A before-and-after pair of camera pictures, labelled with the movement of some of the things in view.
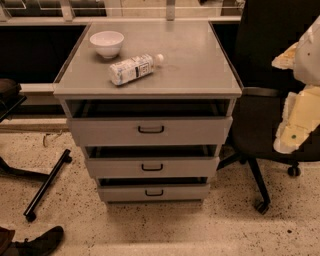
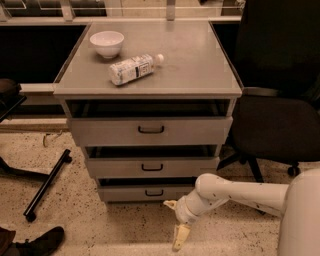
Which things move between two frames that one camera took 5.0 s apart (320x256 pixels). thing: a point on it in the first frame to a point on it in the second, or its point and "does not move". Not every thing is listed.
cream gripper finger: [286, 60] to [188, 210]
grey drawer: [150, 131] does not move
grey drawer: [154, 167] does not move
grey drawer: [155, 192] does not move
